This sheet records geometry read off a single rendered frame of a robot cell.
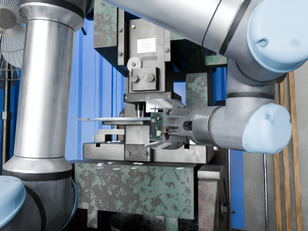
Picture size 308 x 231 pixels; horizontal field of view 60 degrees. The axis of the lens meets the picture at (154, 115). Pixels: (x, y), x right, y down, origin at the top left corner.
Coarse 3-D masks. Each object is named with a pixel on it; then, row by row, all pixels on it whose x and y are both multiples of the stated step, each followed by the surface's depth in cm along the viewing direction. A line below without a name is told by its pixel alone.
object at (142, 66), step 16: (128, 32) 102; (144, 32) 99; (160, 32) 98; (128, 48) 101; (144, 48) 99; (160, 48) 97; (128, 64) 99; (144, 64) 99; (160, 64) 97; (128, 80) 100; (144, 80) 95; (160, 80) 97
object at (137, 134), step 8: (128, 128) 89; (136, 128) 88; (144, 128) 87; (128, 136) 89; (136, 136) 88; (144, 136) 87; (128, 144) 89; (136, 144) 88; (144, 144) 87; (128, 152) 88; (136, 152) 88; (144, 152) 86; (152, 152) 87; (128, 160) 88; (136, 160) 88; (144, 160) 87; (152, 160) 87
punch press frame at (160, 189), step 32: (96, 0) 101; (96, 32) 100; (192, 64) 110; (192, 96) 118; (96, 160) 94; (96, 192) 85; (128, 192) 82; (160, 192) 79; (192, 192) 76; (96, 224) 84
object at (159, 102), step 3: (153, 99) 68; (156, 99) 66; (159, 99) 65; (162, 99) 65; (147, 102) 62; (150, 102) 62; (153, 102) 63; (156, 102) 64; (159, 102) 64; (162, 102) 64; (165, 102) 63; (156, 105) 62; (159, 105) 62; (162, 105) 62; (165, 105) 63; (168, 105) 62; (171, 105) 61
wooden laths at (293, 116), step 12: (288, 72) 187; (264, 156) 181; (276, 156) 179; (264, 168) 180; (276, 168) 178; (288, 168) 177; (264, 180) 179; (276, 180) 177; (288, 180) 176; (264, 192) 178; (276, 192) 175; (288, 192) 175; (300, 192) 171; (276, 204) 174; (288, 204) 173; (300, 204) 170; (276, 216) 173; (288, 216) 172; (300, 216) 169; (276, 228) 172; (288, 228) 171; (300, 228) 168
